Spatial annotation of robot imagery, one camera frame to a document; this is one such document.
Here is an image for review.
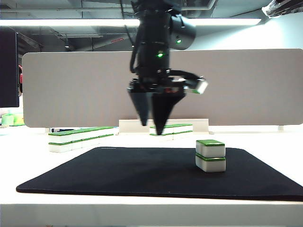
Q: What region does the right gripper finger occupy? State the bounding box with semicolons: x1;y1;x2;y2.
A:
261;0;303;17

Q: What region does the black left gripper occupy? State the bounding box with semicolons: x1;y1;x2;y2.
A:
126;68;188;136

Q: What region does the black fabric table mat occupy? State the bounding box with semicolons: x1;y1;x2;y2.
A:
16;147;303;202

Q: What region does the beige desk divider panel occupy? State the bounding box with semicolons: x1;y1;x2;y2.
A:
21;49;303;129

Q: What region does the lime green box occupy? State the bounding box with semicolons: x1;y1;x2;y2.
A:
13;113;25;126

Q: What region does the red background object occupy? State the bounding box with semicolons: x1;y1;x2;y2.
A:
18;66;25;86

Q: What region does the pale green cup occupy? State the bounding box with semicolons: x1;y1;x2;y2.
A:
1;113;15;126

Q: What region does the black computer monitor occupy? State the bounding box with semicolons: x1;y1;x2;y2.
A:
0;26;20;108

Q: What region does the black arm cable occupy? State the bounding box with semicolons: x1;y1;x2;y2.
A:
124;23;143;74

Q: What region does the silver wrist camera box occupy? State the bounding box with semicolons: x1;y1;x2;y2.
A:
183;75;210;96

